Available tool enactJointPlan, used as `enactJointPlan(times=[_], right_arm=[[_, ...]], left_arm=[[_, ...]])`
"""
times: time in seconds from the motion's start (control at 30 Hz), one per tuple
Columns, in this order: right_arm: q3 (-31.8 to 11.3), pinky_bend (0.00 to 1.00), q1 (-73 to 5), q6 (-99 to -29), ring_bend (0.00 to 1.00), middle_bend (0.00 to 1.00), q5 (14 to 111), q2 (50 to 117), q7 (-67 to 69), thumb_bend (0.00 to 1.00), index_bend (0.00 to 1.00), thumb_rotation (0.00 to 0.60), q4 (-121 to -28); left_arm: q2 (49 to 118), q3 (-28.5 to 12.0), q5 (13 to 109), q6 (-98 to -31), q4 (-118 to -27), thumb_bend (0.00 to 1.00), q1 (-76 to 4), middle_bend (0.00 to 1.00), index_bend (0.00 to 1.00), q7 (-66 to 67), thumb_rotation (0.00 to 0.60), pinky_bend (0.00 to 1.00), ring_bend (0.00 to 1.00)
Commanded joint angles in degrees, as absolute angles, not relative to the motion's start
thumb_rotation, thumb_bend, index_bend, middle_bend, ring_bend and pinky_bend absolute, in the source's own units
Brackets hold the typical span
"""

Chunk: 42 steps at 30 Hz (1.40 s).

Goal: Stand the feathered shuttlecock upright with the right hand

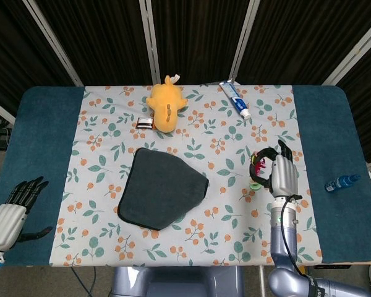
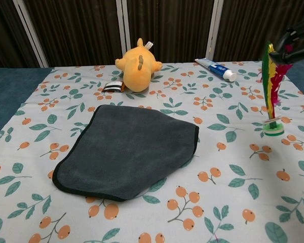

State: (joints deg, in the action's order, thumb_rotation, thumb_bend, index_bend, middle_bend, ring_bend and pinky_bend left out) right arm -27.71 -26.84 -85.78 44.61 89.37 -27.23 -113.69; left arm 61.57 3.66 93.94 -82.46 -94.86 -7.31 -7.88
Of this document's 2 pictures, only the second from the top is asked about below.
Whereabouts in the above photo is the feather shuttlecock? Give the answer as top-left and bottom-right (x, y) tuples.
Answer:
(260, 40), (294, 137)

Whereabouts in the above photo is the dark grey folded towel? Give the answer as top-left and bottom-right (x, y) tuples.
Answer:
(52, 104), (200, 203)

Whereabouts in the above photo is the yellow plush duck toy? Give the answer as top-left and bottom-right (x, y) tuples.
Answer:
(115, 37), (163, 93)

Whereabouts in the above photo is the floral tablecloth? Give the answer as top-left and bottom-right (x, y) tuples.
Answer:
(0, 60), (304, 243)

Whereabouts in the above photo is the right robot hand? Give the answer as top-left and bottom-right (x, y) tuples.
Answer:
(269, 18), (304, 65)

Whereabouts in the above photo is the white blue toothpaste tube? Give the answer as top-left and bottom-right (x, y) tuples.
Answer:
(194, 58), (238, 83)

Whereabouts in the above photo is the dark folding screen partition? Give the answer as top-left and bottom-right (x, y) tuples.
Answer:
(0, 0), (304, 70)

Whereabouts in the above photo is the small black snack packet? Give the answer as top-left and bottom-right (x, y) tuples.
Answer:
(101, 81), (125, 93)

